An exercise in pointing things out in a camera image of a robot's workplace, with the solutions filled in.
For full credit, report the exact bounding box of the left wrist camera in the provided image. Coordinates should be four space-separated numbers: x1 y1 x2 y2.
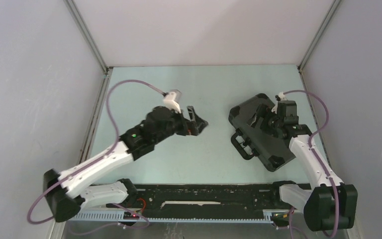
163 89 182 114

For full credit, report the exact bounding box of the black poker case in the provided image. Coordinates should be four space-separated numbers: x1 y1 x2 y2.
228 93 295 172

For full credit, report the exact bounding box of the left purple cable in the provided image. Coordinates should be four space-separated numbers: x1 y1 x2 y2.
26 79 167 225

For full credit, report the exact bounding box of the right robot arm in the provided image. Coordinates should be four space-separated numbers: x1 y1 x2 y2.
252 100 358 232

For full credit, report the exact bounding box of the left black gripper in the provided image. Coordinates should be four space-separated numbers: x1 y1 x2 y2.
153 106 207 144

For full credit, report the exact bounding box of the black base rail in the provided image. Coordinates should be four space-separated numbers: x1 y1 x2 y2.
121 182 291 221

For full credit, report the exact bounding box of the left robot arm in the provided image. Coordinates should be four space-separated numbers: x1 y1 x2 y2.
43 106 208 223

